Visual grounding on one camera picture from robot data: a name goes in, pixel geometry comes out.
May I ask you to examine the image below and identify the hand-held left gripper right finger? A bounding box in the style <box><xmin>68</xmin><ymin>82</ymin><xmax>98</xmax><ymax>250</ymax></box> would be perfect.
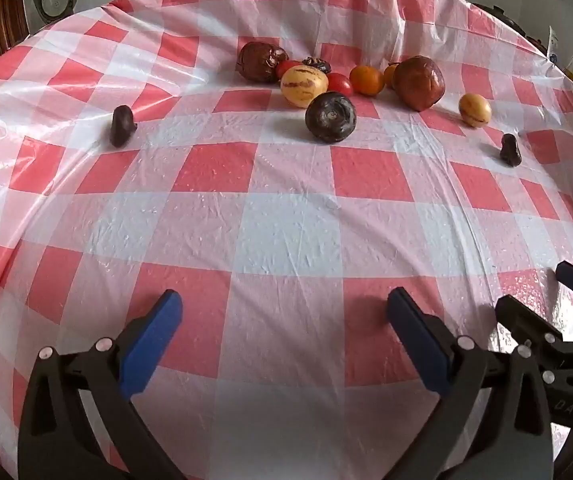
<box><xmin>386</xmin><ymin>287</ymin><xmax>553</xmax><ymax>480</ymax></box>

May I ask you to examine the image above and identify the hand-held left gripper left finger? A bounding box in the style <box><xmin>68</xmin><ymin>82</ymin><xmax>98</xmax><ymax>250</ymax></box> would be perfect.
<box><xmin>18</xmin><ymin>289</ymin><xmax>202</xmax><ymax>480</ymax></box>

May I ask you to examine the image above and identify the dark purple mangosteen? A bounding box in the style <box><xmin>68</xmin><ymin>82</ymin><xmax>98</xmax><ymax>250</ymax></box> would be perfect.
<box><xmin>305</xmin><ymin>91</ymin><xmax>357</xmax><ymax>144</ymax></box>

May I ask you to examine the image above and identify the large smooth brown fruit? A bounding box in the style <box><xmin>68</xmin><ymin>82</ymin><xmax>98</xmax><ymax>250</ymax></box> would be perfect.
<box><xmin>393</xmin><ymin>56</ymin><xmax>446</xmax><ymax>112</ymax></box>

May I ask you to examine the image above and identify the large yellow striped pepino melon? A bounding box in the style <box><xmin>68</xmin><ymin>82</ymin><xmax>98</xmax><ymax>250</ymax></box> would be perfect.
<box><xmin>280</xmin><ymin>65</ymin><xmax>329</xmax><ymax>109</ymax></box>

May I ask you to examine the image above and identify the small dark purple fruit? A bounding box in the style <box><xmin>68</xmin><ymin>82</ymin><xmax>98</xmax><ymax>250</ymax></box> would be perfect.
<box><xmin>499</xmin><ymin>133</ymin><xmax>523</xmax><ymax>167</ymax></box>
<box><xmin>110</xmin><ymin>105</ymin><xmax>137</xmax><ymax>148</ymax></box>

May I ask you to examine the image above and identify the red white checked tablecloth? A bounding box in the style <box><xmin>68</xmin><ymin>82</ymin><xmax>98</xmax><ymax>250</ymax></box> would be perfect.
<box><xmin>0</xmin><ymin>0</ymin><xmax>573</xmax><ymax>480</ymax></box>

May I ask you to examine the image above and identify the small yellow pepino melon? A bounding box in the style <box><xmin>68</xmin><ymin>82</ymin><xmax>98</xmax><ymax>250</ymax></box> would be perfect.
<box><xmin>458</xmin><ymin>93</ymin><xmax>492</xmax><ymax>127</ymax></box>

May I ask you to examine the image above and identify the red cherry tomato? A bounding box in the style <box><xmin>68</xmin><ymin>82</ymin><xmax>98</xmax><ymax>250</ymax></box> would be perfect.
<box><xmin>326</xmin><ymin>73</ymin><xmax>355</xmax><ymax>97</ymax></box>

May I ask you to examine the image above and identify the black wok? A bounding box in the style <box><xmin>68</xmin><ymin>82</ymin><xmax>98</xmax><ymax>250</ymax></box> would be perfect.
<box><xmin>486</xmin><ymin>4</ymin><xmax>527</xmax><ymax>36</ymax></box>

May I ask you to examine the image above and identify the small dark dried fruit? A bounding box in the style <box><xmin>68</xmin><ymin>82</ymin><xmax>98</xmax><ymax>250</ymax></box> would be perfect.
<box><xmin>301</xmin><ymin>56</ymin><xmax>332</xmax><ymax>75</ymax></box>

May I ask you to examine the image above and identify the wrinkled brown round fruit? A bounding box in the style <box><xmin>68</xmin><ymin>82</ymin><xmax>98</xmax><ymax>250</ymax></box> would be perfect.
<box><xmin>236</xmin><ymin>41</ymin><xmax>289</xmax><ymax>83</ymax></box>

